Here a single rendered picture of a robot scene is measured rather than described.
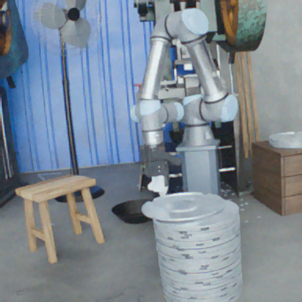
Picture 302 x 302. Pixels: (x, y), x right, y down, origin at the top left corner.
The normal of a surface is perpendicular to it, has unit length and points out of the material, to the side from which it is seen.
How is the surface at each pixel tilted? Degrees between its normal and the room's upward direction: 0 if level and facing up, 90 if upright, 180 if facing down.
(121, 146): 90
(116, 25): 90
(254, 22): 128
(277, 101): 90
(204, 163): 90
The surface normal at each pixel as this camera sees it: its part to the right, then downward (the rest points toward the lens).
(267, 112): 0.14, 0.14
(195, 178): -0.15, 0.16
